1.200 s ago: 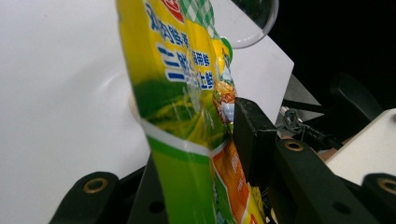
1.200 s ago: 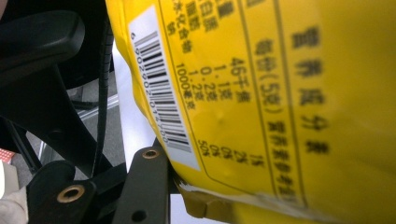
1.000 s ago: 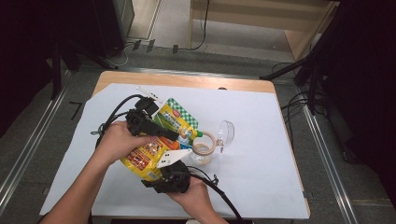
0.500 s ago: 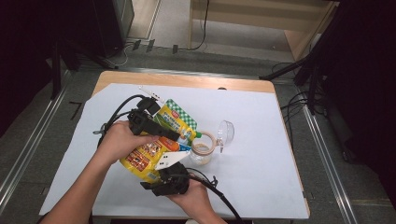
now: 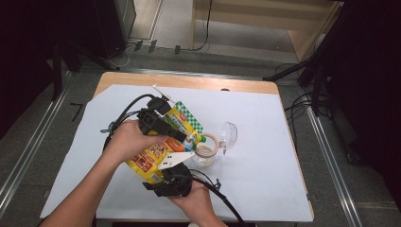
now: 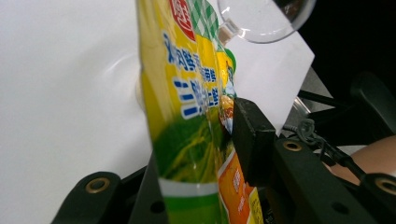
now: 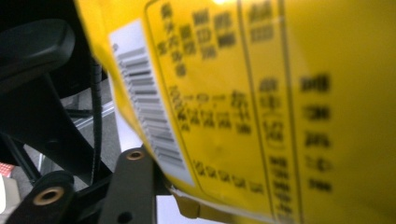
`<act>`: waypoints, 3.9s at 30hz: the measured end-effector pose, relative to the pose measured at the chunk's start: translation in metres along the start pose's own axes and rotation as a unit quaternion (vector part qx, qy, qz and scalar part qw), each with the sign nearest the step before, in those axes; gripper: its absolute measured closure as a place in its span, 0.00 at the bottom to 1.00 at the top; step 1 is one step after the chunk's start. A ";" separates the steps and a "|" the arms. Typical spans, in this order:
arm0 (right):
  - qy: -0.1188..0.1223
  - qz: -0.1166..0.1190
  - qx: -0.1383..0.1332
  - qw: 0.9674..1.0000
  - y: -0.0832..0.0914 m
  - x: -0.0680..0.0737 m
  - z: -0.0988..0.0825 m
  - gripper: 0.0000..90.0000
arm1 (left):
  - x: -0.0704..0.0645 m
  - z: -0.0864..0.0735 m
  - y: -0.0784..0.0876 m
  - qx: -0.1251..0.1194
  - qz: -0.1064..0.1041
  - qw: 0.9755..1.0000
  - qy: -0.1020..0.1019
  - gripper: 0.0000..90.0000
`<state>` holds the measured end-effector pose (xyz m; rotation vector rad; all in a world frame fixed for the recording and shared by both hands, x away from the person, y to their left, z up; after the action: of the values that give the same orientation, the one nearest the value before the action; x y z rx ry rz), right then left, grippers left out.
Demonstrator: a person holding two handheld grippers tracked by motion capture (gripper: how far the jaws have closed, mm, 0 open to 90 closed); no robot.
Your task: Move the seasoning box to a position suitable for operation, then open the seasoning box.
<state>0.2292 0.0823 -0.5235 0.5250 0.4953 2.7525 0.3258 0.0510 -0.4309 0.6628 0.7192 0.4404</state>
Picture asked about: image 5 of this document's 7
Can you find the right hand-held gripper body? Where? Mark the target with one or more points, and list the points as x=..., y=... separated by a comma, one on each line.
x=178, y=183

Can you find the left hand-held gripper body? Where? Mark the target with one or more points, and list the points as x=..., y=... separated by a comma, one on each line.
x=151, y=121

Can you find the yellow food packet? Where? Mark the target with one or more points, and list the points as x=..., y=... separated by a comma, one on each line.
x=146, y=160

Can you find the clear glass jar with lid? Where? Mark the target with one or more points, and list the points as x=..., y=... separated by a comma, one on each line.
x=228, y=134

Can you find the person's right hand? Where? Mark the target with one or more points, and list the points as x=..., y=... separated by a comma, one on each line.
x=197, y=201

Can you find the person's left hand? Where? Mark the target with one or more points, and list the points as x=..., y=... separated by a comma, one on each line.
x=129, y=142

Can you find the white paper sheet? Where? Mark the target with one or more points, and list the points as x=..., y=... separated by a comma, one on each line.
x=268, y=164

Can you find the black cabinet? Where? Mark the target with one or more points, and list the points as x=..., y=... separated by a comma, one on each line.
x=110, y=25

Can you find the black stand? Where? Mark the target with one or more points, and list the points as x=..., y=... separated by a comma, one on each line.
x=57, y=69
x=290, y=70

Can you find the light wooden shelf unit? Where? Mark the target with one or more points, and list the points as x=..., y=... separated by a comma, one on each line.
x=239, y=12

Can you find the dark curtain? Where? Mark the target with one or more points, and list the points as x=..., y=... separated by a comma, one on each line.
x=372, y=78
x=28, y=47

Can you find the metal floor rail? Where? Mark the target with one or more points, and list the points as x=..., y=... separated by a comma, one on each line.
x=189, y=73
x=334, y=170
x=30, y=145

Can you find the small black floor bracket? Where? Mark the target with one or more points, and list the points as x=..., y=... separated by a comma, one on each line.
x=177, y=49
x=138, y=45
x=152, y=46

